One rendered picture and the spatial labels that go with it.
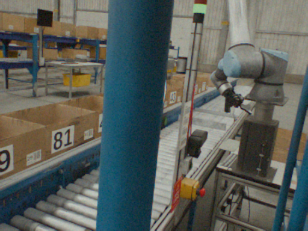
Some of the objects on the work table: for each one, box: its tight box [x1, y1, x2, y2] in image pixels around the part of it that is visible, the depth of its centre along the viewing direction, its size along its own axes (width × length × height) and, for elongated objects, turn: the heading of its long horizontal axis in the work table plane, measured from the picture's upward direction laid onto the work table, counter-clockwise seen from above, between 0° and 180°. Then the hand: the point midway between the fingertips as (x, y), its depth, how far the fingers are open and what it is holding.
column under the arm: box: [226, 115, 280, 185], centre depth 183 cm, size 26×26×33 cm
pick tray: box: [277, 128, 307, 143], centre depth 246 cm, size 28×38×10 cm
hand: (243, 117), depth 192 cm, fingers open, 14 cm apart
